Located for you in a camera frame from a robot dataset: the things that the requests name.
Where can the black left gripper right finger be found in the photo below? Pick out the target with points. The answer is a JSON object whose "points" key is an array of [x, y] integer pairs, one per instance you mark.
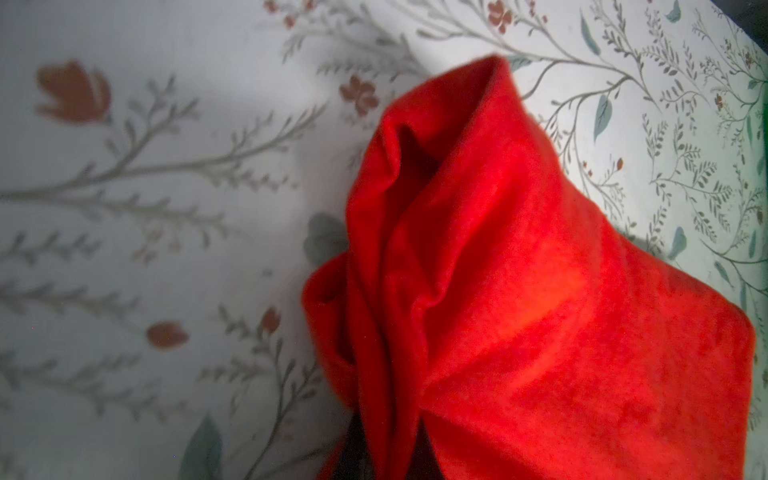
{"points": [[424, 465]]}

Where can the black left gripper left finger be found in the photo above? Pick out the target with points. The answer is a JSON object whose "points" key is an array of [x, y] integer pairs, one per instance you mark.
{"points": [[354, 462]]}

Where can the red t-shirt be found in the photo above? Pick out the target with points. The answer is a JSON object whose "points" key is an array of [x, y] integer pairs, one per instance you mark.
{"points": [[483, 294]]}

